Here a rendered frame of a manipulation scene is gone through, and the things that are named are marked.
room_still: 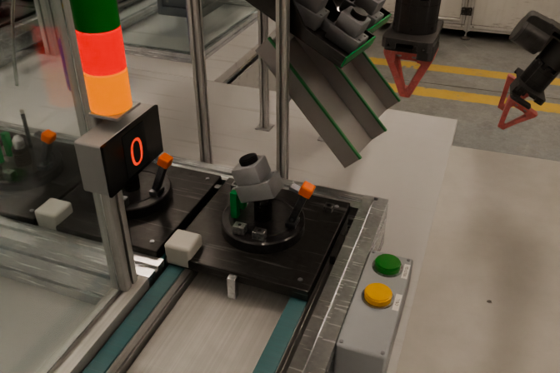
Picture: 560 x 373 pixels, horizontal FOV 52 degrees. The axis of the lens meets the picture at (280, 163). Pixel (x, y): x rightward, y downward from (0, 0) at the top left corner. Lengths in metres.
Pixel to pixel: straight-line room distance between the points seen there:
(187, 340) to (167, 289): 0.09
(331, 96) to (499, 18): 3.83
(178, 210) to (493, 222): 0.63
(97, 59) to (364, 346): 0.50
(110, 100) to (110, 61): 0.05
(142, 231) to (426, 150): 0.75
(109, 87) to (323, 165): 0.75
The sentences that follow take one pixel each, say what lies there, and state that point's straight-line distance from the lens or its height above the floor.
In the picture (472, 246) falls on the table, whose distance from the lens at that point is 1.17.
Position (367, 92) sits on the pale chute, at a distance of 1.31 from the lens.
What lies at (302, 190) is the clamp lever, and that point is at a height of 1.07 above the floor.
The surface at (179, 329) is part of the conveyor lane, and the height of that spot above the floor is 0.92.
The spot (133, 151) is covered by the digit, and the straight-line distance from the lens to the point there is 0.74.
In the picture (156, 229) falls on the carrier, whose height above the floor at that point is 0.97.
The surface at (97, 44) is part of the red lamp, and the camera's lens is 0.68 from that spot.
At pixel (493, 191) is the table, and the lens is 1.34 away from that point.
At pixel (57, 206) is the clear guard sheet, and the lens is 0.74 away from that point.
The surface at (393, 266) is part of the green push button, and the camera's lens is 0.91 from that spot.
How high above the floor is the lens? 1.57
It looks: 31 degrees down
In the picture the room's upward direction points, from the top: straight up
